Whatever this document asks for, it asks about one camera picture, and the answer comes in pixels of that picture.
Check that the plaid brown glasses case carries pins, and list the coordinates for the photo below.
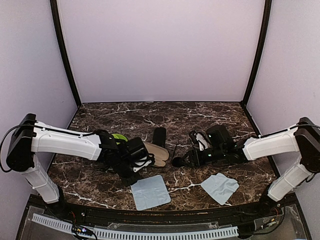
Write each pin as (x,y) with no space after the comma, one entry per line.
(161,155)

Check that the black quilted glasses case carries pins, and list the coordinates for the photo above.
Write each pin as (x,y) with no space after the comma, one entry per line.
(159,137)

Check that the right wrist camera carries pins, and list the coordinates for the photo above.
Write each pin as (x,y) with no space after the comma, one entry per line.
(198,140)

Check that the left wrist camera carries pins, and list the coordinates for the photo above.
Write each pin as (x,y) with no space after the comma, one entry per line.
(144,162)

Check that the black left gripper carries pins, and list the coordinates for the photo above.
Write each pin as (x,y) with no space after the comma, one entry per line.
(128,181)

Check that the black corner frame post left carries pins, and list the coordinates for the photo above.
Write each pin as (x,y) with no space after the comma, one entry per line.
(63,51)

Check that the black round sunglasses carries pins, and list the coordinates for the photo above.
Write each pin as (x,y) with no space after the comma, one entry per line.
(176,161)

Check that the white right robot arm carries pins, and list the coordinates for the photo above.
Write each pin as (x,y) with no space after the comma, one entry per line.
(304,138)

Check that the green bowl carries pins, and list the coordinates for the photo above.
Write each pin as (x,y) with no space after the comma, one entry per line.
(119,138)

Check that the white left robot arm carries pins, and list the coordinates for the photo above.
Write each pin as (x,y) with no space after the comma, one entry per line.
(32,136)

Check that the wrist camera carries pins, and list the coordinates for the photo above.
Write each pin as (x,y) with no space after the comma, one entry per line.
(198,140)
(144,162)

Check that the white slotted cable duct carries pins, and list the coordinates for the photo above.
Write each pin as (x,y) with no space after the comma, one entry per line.
(98,233)

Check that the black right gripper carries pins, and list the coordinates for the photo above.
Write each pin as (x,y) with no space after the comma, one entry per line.
(192,154)

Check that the blue cleaning cloth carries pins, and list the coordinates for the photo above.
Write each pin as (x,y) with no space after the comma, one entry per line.
(219,187)
(150,192)

